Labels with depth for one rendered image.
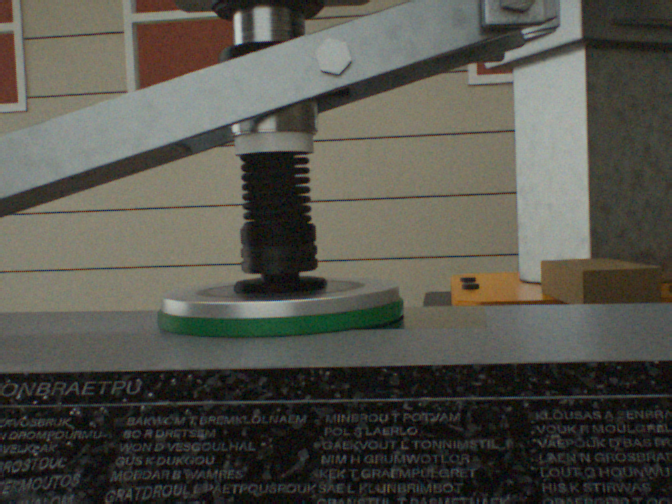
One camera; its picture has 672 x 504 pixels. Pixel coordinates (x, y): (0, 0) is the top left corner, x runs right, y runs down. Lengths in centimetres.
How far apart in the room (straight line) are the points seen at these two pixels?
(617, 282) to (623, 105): 36
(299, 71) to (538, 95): 77
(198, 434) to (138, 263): 666
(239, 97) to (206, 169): 627
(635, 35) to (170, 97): 83
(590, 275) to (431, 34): 48
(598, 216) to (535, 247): 15
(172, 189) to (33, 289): 153
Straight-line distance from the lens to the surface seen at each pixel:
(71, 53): 745
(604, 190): 131
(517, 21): 67
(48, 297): 749
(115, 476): 50
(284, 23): 72
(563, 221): 134
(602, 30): 129
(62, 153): 70
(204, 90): 68
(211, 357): 55
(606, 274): 107
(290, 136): 70
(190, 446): 49
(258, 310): 63
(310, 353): 55
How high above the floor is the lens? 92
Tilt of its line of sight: 3 degrees down
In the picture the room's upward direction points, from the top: 2 degrees counter-clockwise
